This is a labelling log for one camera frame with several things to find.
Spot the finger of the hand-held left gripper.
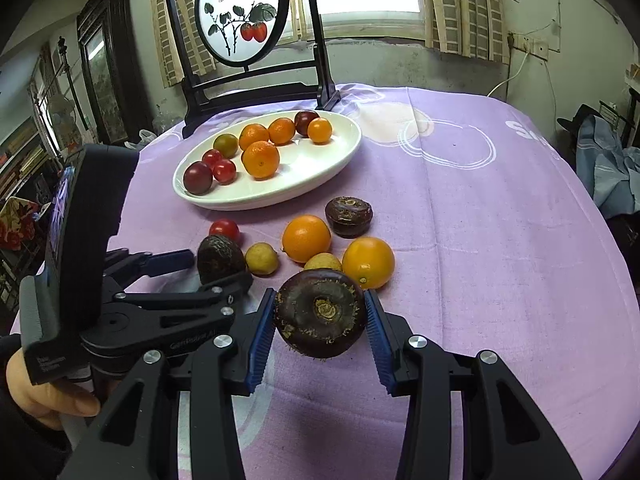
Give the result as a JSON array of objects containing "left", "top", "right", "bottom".
[
  {"left": 116, "top": 270, "right": 254, "bottom": 314},
  {"left": 104, "top": 247, "right": 197, "bottom": 289}
]

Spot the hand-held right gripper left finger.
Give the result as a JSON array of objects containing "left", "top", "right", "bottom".
[{"left": 59, "top": 287, "right": 278, "bottom": 480}]

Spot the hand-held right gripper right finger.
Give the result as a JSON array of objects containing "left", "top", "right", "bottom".
[{"left": 363, "top": 290, "right": 586, "bottom": 480}]

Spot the large dark water chestnut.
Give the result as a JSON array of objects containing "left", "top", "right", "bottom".
[{"left": 273, "top": 268, "right": 367, "bottom": 361}]

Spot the dark purple tomato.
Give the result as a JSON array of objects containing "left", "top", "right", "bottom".
[
  {"left": 294, "top": 109, "right": 320, "bottom": 137},
  {"left": 183, "top": 161, "right": 215, "bottom": 196}
]

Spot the greenish yellow orange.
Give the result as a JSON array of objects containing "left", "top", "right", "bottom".
[{"left": 214, "top": 133, "right": 239, "bottom": 158}]

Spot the large mandarin orange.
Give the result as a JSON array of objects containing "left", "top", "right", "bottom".
[{"left": 241, "top": 140, "right": 281, "bottom": 181}]

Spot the white oval plate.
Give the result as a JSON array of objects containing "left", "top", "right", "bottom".
[{"left": 172, "top": 111, "right": 362, "bottom": 211}]

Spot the smooth round orange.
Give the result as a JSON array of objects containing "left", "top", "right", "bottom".
[
  {"left": 281, "top": 214, "right": 332, "bottom": 264},
  {"left": 342, "top": 236, "right": 396, "bottom": 290},
  {"left": 307, "top": 117, "right": 334, "bottom": 145}
]

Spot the person's left hand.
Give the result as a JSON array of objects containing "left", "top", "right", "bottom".
[{"left": 6, "top": 347, "right": 102, "bottom": 432}]

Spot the small yellow fruit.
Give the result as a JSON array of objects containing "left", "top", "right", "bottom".
[
  {"left": 244, "top": 242, "right": 279, "bottom": 277},
  {"left": 303, "top": 252, "right": 342, "bottom": 272}
]

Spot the red floral cloth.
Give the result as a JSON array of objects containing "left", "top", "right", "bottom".
[{"left": 0, "top": 198, "right": 42, "bottom": 252}]

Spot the white plastic bag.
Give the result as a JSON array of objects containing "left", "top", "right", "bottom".
[{"left": 125, "top": 129, "right": 159, "bottom": 152}]

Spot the dark wooden framed picture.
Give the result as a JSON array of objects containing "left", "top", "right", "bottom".
[{"left": 76, "top": 0, "right": 152, "bottom": 147}]

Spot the round painted screen stand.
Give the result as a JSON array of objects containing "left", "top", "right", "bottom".
[{"left": 165, "top": 0, "right": 342, "bottom": 140}]

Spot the checked beige curtain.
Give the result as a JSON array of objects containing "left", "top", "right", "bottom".
[
  {"left": 420, "top": 0, "right": 512, "bottom": 65},
  {"left": 150, "top": 0, "right": 221, "bottom": 88}
]

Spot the light blue cloth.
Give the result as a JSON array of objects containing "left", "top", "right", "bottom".
[{"left": 575, "top": 114, "right": 640, "bottom": 219}]

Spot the black hat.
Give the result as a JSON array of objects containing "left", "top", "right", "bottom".
[{"left": 557, "top": 104, "right": 597, "bottom": 134}]

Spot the white power cable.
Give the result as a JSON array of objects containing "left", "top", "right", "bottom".
[{"left": 487, "top": 51, "right": 531, "bottom": 99}]

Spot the white wall socket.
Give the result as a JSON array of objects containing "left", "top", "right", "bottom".
[{"left": 507, "top": 32, "right": 562, "bottom": 55}]

